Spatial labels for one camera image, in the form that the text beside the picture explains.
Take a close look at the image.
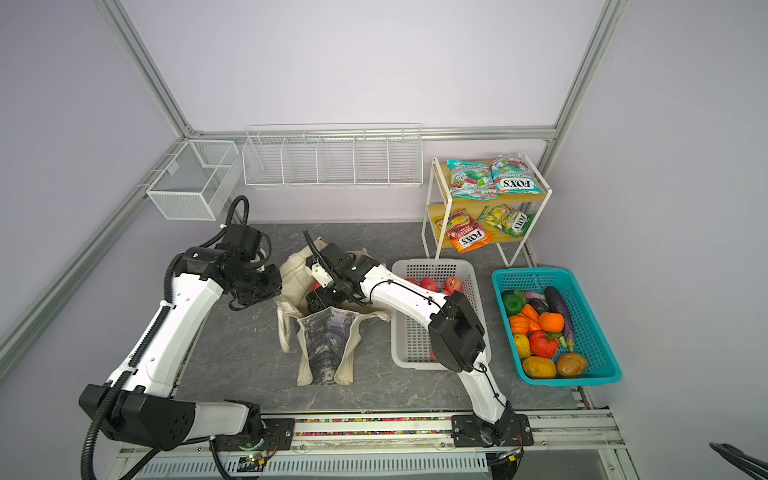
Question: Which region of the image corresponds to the cream canvas grocery bag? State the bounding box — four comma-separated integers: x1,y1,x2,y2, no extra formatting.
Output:
275,247,394,387

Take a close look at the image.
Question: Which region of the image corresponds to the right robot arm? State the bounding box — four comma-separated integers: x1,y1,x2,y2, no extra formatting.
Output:
303,230,533,448

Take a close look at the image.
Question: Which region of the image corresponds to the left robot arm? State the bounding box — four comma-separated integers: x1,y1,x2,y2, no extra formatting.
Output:
79,195,281,479

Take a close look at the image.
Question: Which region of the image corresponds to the orange Fox's candy bag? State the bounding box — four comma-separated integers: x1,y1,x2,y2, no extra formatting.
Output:
430,209,493,253

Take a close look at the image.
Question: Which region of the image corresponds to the pink green candy bag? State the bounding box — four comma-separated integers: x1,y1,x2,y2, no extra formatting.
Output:
446,160,498,201

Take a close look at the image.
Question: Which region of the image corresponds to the green Fox's candy bag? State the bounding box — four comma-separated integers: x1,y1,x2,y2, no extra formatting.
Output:
478,205,534,238

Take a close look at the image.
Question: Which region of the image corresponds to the teal Fox's candy bag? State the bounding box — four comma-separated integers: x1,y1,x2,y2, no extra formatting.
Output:
491,155,542,195

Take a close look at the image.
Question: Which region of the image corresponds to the white plastic fruit basket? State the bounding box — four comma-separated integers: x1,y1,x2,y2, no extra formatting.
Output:
391,259,492,371

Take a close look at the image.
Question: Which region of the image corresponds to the red apple back middle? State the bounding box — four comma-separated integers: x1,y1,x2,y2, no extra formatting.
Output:
420,277,439,292

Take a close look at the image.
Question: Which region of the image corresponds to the red apple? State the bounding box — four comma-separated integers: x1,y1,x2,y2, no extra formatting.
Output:
420,277,439,292
443,276,463,295

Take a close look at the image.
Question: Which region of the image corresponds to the red apple back right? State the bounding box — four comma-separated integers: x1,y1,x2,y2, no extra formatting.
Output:
443,276,463,295

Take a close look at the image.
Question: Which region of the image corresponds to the green bell pepper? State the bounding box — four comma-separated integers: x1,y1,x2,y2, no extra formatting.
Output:
502,290,527,318

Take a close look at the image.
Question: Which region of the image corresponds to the yellow lemon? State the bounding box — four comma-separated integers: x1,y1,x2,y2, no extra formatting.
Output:
514,333,531,360

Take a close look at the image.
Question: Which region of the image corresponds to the orange carrot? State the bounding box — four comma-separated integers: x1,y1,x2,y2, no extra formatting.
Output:
520,304,541,331

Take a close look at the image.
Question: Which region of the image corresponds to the red tomato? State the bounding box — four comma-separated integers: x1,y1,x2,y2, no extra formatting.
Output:
528,330,560,359

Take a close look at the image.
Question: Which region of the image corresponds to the yellow orange squash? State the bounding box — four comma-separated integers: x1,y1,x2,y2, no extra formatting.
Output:
522,356,557,379

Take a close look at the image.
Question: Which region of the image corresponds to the purple eggplant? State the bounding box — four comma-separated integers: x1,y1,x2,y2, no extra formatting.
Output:
544,286,575,353

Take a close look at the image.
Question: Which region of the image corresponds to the brown potato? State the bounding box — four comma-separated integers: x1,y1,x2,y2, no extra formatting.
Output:
556,352,589,378

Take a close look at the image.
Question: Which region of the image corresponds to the teal plastic vegetable basket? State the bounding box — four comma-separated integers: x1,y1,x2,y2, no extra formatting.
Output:
492,267,622,387

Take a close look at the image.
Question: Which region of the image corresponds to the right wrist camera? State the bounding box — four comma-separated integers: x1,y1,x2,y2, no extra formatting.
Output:
306,258,333,287

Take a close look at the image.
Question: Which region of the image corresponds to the small white mesh wall basket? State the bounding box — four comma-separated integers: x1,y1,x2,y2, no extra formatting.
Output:
147,140,243,221

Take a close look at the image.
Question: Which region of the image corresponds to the long white wire wall basket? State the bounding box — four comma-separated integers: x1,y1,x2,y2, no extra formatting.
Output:
241,123,424,187

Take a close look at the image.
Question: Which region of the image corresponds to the white wire two-tier shelf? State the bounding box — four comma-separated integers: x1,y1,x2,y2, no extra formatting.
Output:
421,152,554,268

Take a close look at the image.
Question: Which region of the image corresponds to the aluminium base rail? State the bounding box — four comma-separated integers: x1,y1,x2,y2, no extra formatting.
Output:
138,409,638,479

